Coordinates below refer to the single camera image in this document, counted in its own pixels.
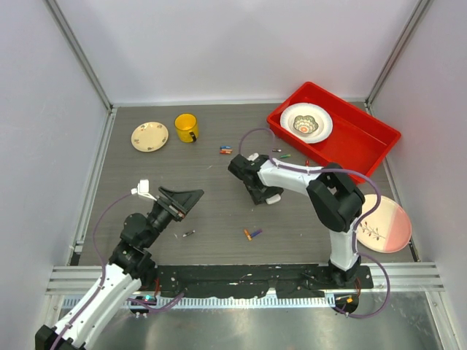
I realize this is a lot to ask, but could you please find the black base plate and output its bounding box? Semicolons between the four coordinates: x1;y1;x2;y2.
112;262;375;300

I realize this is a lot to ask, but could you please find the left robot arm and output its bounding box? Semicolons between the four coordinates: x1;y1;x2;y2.
34;180;204;349

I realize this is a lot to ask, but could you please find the white slotted cable duct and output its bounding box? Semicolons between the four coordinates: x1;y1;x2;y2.
61;293;335;311

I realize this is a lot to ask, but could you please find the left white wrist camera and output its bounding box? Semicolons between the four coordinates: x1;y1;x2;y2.
131;179;157;201

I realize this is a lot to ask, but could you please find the cream floral plate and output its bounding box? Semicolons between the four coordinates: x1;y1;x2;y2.
131;122;169;152

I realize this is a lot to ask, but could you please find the small patterned bowl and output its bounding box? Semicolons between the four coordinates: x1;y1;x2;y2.
293;115;319;135

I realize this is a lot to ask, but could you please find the red plastic bin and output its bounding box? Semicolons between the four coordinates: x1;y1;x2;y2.
266;82;401;176

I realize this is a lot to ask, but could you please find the orange battery lower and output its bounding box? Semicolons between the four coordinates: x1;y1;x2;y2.
244;229;252;241

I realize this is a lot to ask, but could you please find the purple battery lower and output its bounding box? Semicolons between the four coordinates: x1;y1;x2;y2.
250;229;263;238

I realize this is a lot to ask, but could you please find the pink white plate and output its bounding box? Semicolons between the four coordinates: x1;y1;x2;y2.
357;196;412;254

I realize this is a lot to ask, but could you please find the white remote control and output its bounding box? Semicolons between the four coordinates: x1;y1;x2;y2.
266;194;281;205

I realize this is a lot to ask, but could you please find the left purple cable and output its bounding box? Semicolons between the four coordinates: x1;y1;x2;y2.
49;192;185;350

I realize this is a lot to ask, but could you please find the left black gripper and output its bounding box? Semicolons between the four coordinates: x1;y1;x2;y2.
143;187;203;247

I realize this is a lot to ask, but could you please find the black battery lower left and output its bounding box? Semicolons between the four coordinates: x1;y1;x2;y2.
182;230;196;238

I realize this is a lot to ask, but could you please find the white paper plate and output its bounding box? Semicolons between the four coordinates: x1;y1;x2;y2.
279;103;333;144

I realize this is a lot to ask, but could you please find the yellow mug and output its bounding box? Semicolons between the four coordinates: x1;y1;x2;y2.
174;113;198;143

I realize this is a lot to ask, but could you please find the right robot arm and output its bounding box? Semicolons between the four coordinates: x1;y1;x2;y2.
228;153;365;288

